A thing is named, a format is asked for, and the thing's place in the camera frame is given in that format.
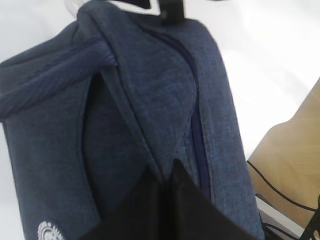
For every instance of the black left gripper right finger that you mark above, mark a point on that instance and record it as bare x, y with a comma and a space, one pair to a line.
194, 216

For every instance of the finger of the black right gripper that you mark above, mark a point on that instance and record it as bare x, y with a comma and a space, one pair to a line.
171, 12

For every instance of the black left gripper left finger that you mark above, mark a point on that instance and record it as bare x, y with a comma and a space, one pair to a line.
136, 217

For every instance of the navy blue fabric lunch bag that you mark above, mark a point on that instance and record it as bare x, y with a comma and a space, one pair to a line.
87, 112

